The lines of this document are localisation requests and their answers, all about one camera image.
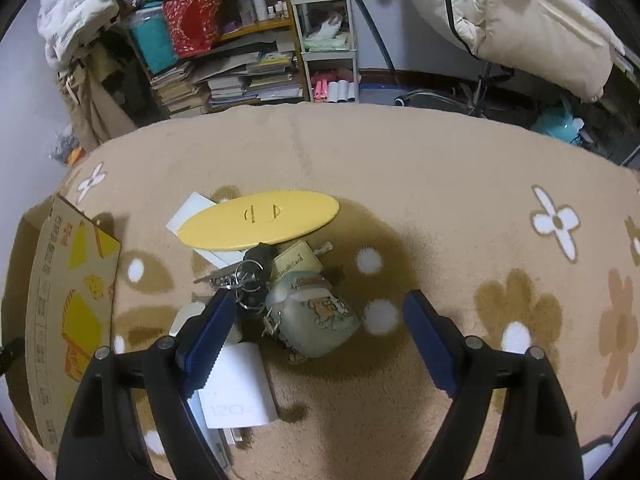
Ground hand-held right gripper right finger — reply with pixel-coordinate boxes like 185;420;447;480
402;290;586;480

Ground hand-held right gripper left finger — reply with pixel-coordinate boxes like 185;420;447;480
56;287;238;480

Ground white charger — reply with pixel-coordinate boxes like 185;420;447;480
197;342;278;431

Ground bunch of keys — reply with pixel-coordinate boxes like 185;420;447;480
194;242;275;311

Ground green cartoon earphone case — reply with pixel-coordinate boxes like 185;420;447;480
263;270;361;363

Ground cardboard box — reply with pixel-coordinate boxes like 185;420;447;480
0;195;123;453

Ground beige card holder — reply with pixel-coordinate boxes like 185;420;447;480
270;240;333;281

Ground yellow oval lid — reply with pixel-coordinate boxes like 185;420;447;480
179;190;340;251

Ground white card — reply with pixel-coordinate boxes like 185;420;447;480
166;191;248;270

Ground beige flower printed blanket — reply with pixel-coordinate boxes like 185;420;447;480
0;102;640;480

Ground plastic snack bag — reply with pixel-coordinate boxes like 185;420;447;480
52;125;86;166

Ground stack of books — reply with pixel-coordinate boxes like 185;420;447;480
150;50;303;116

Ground teal plastic object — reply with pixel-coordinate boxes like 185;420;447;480
531;100;586;147

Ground office chair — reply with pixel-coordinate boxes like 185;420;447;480
395;60;516;118

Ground beige coat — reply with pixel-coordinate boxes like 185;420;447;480
57;42;138;153

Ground pink containers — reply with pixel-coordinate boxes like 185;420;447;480
311;72;332;103

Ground teal storage box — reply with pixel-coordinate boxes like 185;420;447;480
125;2;180;75

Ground white trolley cart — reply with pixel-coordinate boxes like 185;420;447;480
289;0;361;104

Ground wooden bookshelf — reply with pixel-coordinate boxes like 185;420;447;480
115;0;306;116

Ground red bag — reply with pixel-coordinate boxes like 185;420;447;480
162;0;224;59

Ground pale green packets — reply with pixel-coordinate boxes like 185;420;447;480
302;30;351;53

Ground cream padded jacket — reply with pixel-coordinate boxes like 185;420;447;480
401;0;626;103

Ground row of small bottles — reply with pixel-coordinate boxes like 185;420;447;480
234;0;291;26

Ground white puffy jacket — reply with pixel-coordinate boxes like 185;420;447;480
37;0;121;68

